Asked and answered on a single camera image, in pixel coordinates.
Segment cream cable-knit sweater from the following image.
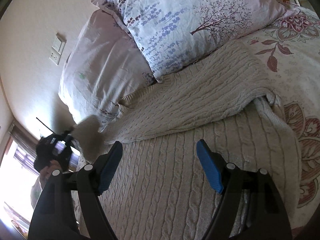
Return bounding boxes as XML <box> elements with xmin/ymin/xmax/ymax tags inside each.
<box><xmin>73</xmin><ymin>41</ymin><xmax>301</xmax><ymax>239</ymax></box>

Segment person's left hand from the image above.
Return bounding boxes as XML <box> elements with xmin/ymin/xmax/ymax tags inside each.
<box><xmin>40</xmin><ymin>160</ymin><xmax>62</xmax><ymax>182</ymax></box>

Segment window with curtain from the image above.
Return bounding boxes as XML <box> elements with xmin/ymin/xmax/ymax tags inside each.
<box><xmin>1</xmin><ymin>122</ymin><xmax>39</xmax><ymax>239</ymax></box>

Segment pale pink pillow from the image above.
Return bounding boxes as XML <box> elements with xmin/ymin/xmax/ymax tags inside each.
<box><xmin>59</xmin><ymin>9</ymin><xmax>155</xmax><ymax>129</ymax></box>

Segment floral bedspread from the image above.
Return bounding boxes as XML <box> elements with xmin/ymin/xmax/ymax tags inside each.
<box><xmin>241</xmin><ymin>2</ymin><xmax>319</xmax><ymax>230</ymax></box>

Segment floral tree print pillow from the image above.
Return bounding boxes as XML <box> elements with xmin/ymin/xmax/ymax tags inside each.
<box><xmin>92</xmin><ymin>0</ymin><xmax>287</xmax><ymax>80</ymax></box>

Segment white wall switch plate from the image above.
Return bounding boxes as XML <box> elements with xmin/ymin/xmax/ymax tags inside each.
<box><xmin>49</xmin><ymin>33</ymin><xmax>66</xmax><ymax>66</ymax></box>

